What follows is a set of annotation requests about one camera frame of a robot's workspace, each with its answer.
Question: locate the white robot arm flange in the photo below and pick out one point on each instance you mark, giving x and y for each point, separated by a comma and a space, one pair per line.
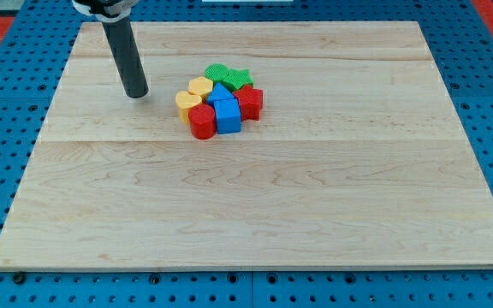
109, 11

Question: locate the blue cube block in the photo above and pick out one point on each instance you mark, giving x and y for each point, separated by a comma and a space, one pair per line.
228, 116

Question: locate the blue triangle block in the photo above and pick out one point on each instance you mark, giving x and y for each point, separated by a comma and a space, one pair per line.
218, 93

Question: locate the red star block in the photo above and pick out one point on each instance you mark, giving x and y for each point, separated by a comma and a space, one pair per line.
250, 101

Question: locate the red cylinder block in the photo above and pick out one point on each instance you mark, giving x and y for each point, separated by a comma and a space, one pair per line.
202, 121

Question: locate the green star block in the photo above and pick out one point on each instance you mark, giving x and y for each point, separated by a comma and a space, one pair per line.
237, 78

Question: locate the yellow heart block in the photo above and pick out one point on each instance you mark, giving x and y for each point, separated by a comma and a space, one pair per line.
184, 101

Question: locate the yellow hexagon block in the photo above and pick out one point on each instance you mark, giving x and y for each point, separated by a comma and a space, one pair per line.
200, 86

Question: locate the green cylinder block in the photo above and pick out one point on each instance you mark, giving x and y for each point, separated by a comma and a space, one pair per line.
216, 72

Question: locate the light wooden board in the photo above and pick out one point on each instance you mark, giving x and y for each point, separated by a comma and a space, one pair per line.
359, 160

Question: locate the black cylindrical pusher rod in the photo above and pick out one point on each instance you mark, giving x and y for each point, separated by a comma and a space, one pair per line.
125, 52

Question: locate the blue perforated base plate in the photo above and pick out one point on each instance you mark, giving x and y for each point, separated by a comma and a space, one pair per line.
32, 58

